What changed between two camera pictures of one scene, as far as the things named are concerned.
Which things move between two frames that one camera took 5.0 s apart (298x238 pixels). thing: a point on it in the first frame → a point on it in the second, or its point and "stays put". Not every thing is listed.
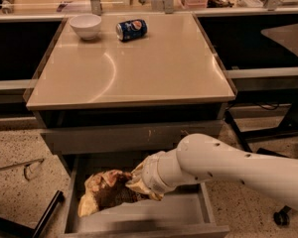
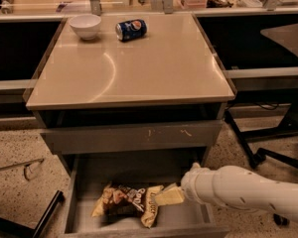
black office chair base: (295, 126) stays put
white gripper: (151, 176) → (193, 181)
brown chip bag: (107, 188) → (129, 199)
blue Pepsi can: (131, 30) stays put
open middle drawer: (185, 214) stays put
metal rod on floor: (24, 164) stays put
